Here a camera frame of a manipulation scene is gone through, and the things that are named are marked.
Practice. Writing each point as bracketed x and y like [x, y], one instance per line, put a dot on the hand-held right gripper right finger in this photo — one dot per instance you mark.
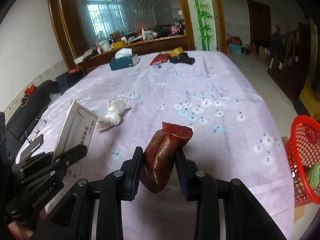
[181, 180]

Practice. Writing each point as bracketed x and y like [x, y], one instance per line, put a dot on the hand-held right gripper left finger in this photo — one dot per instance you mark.
[137, 172]

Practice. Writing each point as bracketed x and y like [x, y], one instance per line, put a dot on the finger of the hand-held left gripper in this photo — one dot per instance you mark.
[35, 161]
[75, 153]

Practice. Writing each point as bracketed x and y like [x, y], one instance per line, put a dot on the long white cardboard box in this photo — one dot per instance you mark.
[75, 127]

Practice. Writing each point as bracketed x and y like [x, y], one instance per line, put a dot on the red-brown snack packet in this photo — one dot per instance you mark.
[160, 155]

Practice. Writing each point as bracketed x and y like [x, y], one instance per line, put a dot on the red plastic mesh basket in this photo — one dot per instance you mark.
[300, 142]

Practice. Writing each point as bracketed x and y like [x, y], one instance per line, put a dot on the green fluffy towel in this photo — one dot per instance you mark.
[314, 176]

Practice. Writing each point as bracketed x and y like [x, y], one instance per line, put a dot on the person's left forearm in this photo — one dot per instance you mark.
[20, 232]

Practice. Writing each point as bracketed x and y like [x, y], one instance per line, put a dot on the black smartphone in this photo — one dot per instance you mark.
[30, 148]

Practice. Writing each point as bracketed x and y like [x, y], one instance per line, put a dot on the eyeglasses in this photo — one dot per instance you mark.
[37, 130]

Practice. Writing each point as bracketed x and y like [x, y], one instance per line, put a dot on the crumpled white plastic bag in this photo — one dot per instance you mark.
[115, 111]

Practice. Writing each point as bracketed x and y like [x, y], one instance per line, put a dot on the clear plastic wrap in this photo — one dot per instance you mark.
[55, 96]

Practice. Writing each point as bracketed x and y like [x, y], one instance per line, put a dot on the black leather sofa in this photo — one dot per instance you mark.
[37, 97]

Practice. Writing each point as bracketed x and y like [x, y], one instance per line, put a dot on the small red object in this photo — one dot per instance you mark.
[30, 90]

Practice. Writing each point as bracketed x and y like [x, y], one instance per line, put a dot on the dark bag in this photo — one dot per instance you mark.
[68, 80]

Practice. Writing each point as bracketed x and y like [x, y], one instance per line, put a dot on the purple floral tablecloth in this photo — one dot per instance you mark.
[200, 85]

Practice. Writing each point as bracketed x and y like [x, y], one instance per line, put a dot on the teal tissue box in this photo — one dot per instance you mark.
[123, 62]

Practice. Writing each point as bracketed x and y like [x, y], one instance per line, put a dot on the flat dark red packet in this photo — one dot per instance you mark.
[160, 58]

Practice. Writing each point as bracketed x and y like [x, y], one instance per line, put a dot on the black pouch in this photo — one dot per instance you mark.
[183, 60]

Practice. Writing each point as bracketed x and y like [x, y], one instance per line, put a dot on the brown tape roll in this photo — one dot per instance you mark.
[176, 51]

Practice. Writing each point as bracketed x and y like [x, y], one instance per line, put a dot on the pile of assorted household items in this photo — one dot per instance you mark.
[140, 35]

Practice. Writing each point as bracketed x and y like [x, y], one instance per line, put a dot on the wooden framed glass partition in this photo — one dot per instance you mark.
[62, 17]

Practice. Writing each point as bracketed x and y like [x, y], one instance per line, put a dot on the brown cardboard box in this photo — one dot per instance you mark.
[263, 56]

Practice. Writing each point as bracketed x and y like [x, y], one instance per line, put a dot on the red gift boxes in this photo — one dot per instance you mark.
[233, 40]

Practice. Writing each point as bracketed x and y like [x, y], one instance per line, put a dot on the wooden staircase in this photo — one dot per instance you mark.
[290, 75]

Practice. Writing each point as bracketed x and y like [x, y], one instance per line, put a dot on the bamboo print panel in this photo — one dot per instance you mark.
[202, 17]

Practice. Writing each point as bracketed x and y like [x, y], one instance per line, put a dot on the dark wooden door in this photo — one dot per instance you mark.
[258, 22]

